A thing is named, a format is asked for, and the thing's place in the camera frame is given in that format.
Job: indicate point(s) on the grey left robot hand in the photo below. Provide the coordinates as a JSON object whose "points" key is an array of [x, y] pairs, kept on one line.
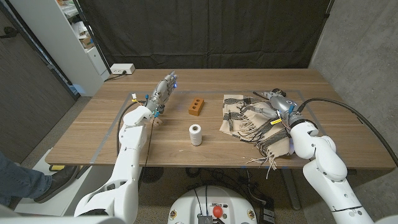
{"points": [[163, 91]]}

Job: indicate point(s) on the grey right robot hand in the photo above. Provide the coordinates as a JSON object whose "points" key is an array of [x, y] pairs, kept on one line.
{"points": [[283, 104]]}

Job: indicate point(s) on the beige black striped fringed scarf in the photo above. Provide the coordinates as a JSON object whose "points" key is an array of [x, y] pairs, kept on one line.
{"points": [[239, 118]]}

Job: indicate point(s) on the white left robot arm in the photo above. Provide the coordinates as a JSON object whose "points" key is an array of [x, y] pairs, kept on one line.
{"points": [[129, 155]]}

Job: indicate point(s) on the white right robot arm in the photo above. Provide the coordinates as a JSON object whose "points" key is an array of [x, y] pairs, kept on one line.
{"points": [[326, 165]]}

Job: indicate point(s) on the brown block with three holes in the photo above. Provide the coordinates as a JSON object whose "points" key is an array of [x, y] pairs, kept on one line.
{"points": [[196, 107]]}

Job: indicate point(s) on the white thread spool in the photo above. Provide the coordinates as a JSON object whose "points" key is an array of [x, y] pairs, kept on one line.
{"points": [[195, 137]]}

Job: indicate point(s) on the small light wooden piece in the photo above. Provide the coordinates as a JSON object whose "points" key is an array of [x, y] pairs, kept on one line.
{"points": [[158, 122]]}

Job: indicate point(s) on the white power strip box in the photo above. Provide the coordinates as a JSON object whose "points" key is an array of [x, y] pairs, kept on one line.
{"points": [[122, 68]]}

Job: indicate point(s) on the black curtain backdrop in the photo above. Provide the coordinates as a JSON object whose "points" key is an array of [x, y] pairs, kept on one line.
{"points": [[202, 31]]}

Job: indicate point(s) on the round black floor disc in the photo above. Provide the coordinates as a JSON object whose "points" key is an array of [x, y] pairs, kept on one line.
{"points": [[152, 175]]}

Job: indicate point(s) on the black backdrop stand pole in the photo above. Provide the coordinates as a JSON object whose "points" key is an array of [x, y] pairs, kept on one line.
{"points": [[94, 40]]}

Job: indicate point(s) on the grey table leg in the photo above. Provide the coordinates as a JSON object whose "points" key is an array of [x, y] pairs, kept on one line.
{"points": [[292, 193]]}

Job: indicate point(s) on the cardboard box on shelf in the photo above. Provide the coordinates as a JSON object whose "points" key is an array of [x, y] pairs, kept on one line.
{"points": [[87, 42]]}

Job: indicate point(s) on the white robot torso base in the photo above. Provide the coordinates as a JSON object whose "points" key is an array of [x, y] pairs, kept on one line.
{"points": [[230, 199]]}

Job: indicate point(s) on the white shelf cabinet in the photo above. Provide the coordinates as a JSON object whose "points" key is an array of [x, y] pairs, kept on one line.
{"points": [[62, 46]]}

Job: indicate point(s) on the black floor power strip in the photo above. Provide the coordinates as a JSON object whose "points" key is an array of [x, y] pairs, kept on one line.
{"points": [[267, 214]]}

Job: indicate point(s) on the red emergency stop button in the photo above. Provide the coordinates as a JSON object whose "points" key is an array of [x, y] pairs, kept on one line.
{"points": [[217, 211]]}

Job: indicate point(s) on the person's black shoe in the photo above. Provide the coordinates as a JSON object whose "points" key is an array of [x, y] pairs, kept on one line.
{"points": [[59, 183]]}

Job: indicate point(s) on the person's leg in blue jeans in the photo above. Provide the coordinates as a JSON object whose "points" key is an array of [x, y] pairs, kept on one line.
{"points": [[18, 183]]}

